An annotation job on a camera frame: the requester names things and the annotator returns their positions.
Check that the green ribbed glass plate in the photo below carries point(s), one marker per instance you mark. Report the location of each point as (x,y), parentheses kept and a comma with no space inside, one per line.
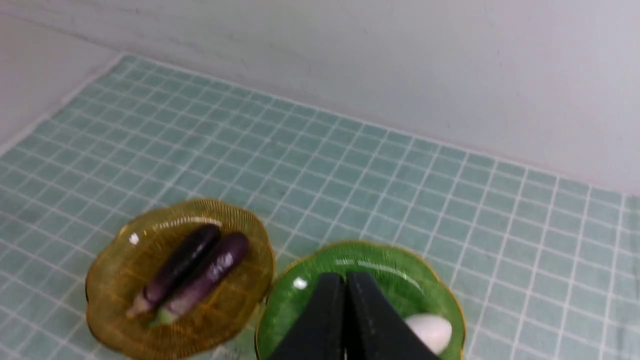
(406,279)

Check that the amber ribbed glass plate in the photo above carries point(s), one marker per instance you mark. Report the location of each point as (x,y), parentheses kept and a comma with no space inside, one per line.
(136,253)

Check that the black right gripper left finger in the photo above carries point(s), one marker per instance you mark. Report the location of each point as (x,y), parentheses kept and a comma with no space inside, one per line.
(317,334)

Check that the green checkered tablecloth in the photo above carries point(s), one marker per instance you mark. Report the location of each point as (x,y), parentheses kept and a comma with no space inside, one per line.
(545,267)

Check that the purple eggplant brown stem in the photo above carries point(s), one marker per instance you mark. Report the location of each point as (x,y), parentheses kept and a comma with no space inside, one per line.
(180,264)

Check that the purple eggplant green stem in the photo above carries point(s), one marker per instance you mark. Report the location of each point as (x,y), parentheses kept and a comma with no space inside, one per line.
(226,255)

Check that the white radish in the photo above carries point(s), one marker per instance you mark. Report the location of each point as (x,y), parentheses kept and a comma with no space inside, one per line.
(433,330)

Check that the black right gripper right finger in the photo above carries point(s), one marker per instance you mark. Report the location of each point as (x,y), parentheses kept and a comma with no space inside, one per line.
(374,330)

